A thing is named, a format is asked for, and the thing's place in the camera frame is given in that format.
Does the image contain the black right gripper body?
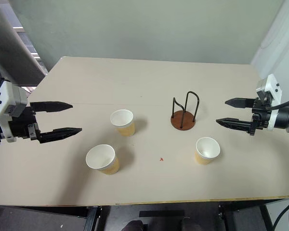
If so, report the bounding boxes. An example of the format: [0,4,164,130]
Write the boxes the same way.
[248,97,273,137]

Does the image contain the black metal table frame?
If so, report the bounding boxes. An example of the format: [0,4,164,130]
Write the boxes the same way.
[0,198,289,231]

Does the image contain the yellow paper cup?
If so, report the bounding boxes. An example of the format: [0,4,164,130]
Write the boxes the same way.
[194,136,222,166]
[110,109,136,137]
[85,143,120,176]

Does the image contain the brown base wire cup holder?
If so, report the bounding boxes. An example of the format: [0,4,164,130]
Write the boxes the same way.
[170,90,200,131]

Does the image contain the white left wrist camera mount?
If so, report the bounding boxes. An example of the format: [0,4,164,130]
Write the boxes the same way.
[0,80,27,143]

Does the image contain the dark rounded shape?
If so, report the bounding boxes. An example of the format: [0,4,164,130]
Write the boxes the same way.
[123,219,145,231]

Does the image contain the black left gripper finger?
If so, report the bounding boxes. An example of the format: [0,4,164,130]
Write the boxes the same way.
[38,127,83,144]
[29,101,74,114]

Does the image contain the white slanted board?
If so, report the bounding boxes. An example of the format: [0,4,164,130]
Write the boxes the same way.
[0,0,49,85]

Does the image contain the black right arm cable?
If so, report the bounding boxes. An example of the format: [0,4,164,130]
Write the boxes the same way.
[266,96,289,112]

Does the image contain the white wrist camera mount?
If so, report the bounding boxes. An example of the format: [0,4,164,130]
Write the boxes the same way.
[256,74,284,132]
[0,80,27,143]

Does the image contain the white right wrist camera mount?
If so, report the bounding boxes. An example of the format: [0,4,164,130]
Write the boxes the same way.
[256,74,284,132]

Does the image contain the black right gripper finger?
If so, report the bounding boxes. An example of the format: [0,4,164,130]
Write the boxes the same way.
[224,97,256,109]
[215,117,253,132]

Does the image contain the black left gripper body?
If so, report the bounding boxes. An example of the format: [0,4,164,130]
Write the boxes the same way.
[7,106,42,144]

